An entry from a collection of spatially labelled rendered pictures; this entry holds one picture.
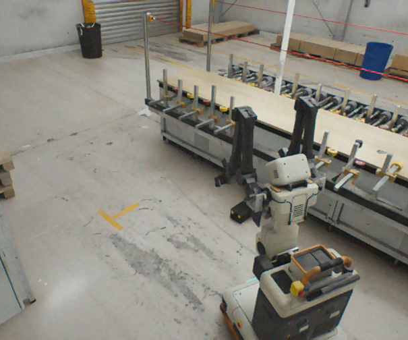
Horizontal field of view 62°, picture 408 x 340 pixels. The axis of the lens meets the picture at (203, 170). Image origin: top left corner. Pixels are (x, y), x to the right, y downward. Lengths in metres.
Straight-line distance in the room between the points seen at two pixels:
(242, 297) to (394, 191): 1.54
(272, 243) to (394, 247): 1.59
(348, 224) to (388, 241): 0.36
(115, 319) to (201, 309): 0.65
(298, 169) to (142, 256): 1.77
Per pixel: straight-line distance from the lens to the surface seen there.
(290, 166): 1.95
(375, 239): 3.57
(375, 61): 8.51
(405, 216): 3.03
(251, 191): 1.93
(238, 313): 2.54
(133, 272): 3.10
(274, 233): 2.17
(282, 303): 1.98
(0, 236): 2.61
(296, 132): 2.23
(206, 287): 2.98
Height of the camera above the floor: 2.36
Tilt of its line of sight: 33 degrees down
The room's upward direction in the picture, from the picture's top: 3 degrees clockwise
